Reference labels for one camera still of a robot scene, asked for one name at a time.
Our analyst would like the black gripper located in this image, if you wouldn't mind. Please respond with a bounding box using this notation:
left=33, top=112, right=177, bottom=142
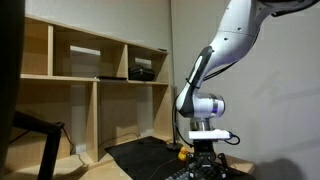
left=185, top=139, right=231, bottom=180

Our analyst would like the dark mechanical keyboard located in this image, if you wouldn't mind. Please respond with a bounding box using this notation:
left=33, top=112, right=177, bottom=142
left=164, top=162, right=232, bottom=180

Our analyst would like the yellow rubber duck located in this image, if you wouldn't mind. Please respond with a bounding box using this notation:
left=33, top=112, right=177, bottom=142
left=177, top=146, right=190, bottom=162

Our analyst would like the black gooseneck stand, round base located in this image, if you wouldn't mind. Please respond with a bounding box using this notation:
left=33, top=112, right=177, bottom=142
left=166, top=94, right=184, bottom=152

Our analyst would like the black desk mat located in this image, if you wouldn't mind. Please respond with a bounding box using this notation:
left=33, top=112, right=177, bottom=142
left=104, top=135, right=256, bottom=180

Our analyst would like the wooden desk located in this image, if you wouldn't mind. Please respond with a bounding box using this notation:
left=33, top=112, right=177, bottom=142
left=3, top=133, right=256, bottom=180

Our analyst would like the black zip case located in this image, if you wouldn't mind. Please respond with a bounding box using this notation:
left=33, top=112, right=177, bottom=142
left=128, top=64, right=156, bottom=82

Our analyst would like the wooden shelf unit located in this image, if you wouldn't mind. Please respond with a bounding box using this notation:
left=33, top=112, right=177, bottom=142
left=4, top=13, right=176, bottom=173

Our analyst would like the flat black device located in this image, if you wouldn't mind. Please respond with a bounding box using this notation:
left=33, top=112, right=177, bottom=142
left=96, top=75, right=128, bottom=81

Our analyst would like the black monitor stand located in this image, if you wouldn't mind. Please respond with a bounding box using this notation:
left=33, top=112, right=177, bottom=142
left=12, top=110, right=66, bottom=180

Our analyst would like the black computer monitor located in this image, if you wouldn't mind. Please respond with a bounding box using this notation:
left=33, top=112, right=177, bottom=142
left=0, top=0, right=26, bottom=178

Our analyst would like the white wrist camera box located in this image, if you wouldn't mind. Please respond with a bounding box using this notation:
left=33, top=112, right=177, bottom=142
left=188, top=128, right=233, bottom=141

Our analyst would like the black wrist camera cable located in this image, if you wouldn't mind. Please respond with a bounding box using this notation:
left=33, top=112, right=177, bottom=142
left=223, top=132, right=241, bottom=146

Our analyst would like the thin keyboard cable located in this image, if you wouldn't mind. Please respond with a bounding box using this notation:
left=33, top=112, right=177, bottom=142
left=146, top=156, right=180, bottom=180

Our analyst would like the black cable in shelf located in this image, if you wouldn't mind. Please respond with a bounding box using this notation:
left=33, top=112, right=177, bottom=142
left=99, top=131, right=141, bottom=148

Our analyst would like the black monitor cable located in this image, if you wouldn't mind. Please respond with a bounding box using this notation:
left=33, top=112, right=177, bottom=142
left=61, top=127, right=90, bottom=166

